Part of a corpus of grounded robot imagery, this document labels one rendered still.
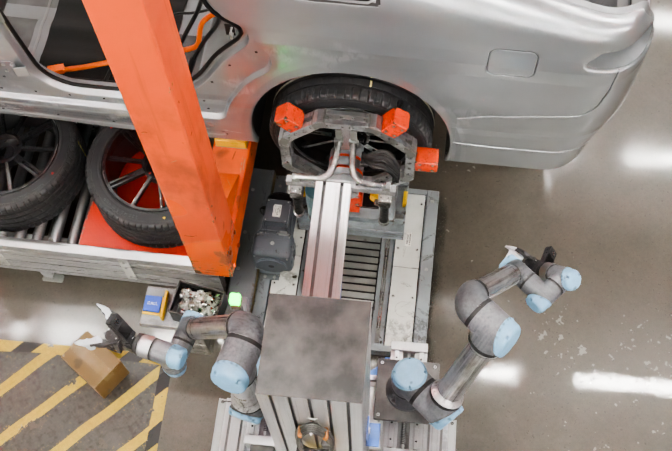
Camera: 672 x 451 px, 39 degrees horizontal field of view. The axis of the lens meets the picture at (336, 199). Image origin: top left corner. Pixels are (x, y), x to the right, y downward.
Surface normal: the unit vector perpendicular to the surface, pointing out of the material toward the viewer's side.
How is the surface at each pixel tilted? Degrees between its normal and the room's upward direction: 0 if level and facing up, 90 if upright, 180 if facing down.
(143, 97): 90
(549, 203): 0
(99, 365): 0
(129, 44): 90
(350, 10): 78
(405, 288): 0
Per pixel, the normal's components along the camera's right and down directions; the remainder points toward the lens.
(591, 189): -0.03, -0.45
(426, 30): -0.13, 0.80
